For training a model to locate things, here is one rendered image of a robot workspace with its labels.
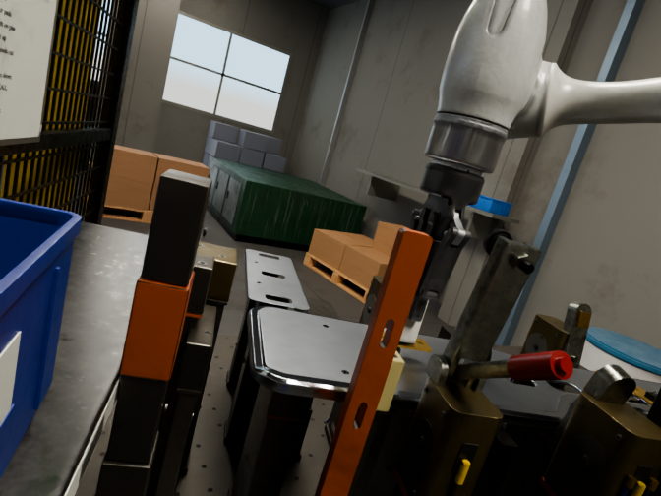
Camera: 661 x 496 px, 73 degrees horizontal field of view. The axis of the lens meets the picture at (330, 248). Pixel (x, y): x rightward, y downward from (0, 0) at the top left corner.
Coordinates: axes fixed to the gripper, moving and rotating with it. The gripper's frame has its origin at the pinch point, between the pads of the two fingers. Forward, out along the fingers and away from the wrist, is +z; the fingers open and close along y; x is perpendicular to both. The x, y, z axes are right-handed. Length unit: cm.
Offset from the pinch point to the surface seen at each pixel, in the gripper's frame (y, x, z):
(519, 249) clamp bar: -17.5, 0.3, -14.3
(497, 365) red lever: -20.6, 0.6, -4.0
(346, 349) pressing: 0.0, 7.1, 6.6
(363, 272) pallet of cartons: 325, -110, 81
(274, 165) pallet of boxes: 675, -42, 32
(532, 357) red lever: -24.3, 0.7, -6.8
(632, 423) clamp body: -20.8, -17.0, -0.3
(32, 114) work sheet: 17, 54, -12
